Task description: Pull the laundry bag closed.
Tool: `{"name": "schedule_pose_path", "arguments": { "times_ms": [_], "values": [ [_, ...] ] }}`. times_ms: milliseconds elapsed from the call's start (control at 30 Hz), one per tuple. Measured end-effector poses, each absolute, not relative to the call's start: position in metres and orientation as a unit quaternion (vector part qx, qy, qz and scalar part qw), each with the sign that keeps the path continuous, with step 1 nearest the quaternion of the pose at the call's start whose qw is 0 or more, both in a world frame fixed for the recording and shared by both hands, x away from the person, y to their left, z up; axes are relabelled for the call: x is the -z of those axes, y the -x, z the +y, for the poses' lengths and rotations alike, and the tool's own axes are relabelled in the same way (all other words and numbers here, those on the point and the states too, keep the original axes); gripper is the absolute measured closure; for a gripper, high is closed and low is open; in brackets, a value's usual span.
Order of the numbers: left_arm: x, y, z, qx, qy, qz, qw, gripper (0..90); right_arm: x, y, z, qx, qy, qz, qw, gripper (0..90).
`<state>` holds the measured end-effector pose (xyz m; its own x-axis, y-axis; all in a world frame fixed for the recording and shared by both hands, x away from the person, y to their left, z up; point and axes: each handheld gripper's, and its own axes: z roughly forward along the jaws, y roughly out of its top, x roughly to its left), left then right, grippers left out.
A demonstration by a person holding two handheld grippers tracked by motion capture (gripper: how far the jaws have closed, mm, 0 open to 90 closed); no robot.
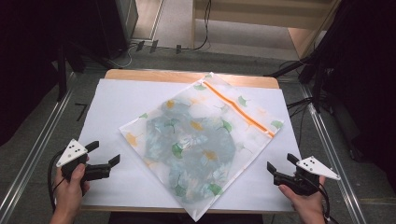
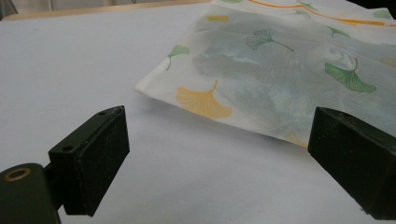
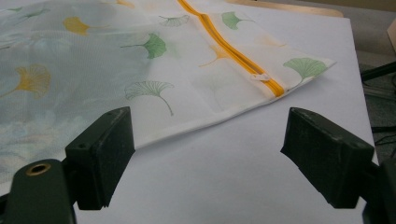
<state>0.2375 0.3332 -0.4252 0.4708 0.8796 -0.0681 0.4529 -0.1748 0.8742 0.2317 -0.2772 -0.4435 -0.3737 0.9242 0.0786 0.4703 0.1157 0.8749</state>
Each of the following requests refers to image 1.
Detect wooden table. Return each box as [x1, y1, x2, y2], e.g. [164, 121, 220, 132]
[78, 68, 281, 216]

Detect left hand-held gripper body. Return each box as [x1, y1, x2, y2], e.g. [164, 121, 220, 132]
[55, 138, 112, 197]

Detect person's right hand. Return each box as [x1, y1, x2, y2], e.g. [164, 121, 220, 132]
[277, 175, 327, 219]

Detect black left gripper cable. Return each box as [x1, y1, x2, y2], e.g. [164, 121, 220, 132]
[47, 149, 65, 213]

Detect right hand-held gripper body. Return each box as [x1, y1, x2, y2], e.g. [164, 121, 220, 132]
[273, 156, 342, 197]

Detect white paper sheet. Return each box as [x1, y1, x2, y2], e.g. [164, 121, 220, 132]
[78, 77, 303, 214]

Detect black cabinet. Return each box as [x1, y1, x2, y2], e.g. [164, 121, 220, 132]
[92, 0, 140, 61]

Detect black floor cables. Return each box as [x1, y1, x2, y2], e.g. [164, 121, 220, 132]
[285, 96, 316, 147]

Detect dark curtain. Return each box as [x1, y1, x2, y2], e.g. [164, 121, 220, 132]
[0, 0, 98, 147]
[311, 0, 396, 190]

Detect light wooden shelf frame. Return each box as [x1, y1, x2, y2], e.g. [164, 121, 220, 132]
[191, 0, 343, 61]

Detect white floor cable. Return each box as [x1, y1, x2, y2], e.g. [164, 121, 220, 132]
[107, 42, 138, 70]

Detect leaf-print mesh laundry bag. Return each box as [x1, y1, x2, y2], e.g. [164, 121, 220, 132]
[119, 72, 285, 223]

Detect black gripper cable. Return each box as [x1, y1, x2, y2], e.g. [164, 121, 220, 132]
[306, 177, 341, 224]
[47, 149, 65, 213]

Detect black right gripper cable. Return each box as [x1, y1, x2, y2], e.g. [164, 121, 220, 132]
[306, 177, 341, 224]

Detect person's left hand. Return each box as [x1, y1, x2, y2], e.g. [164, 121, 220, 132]
[52, 162, 92, 218]

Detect black hanging cable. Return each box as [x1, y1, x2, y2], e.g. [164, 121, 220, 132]
[180, 0, 213, 52]

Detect blue-grey cloth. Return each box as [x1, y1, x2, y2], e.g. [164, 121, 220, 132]
[144, 98, 237, 200]

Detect aluminium floor rail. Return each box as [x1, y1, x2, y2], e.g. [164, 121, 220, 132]
[0, 72, 78, 224]
[298, 82, 369, 224]

